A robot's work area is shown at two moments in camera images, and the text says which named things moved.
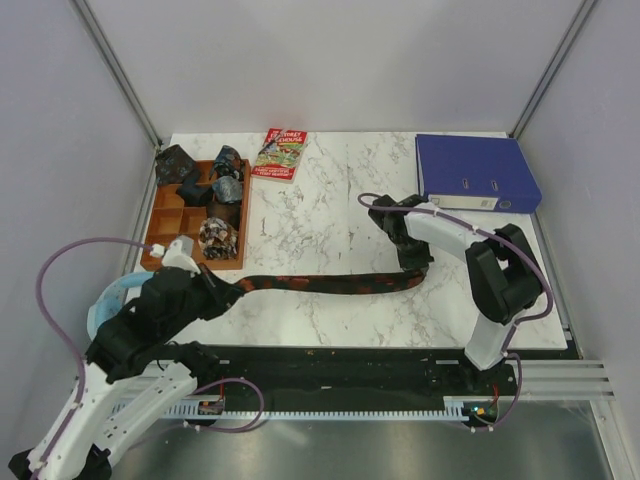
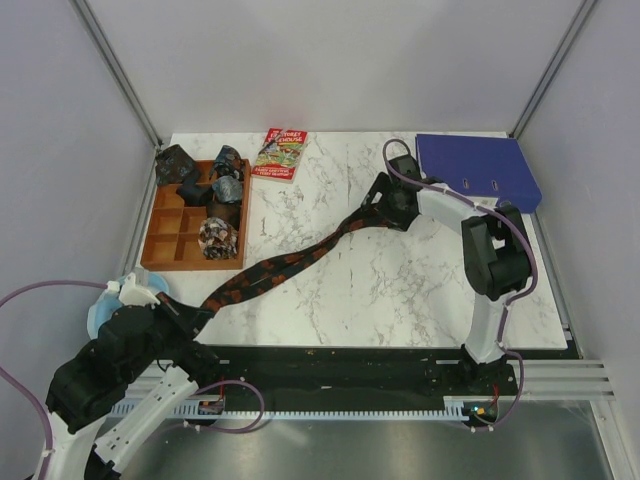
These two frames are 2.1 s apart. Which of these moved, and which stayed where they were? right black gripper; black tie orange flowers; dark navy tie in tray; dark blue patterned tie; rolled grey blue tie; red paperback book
Moved: black tie orange flowers; right black gripper
Stayed: dark blue patterned tie; red paperback book; rolled grey blue tie; dark navy tie in tray
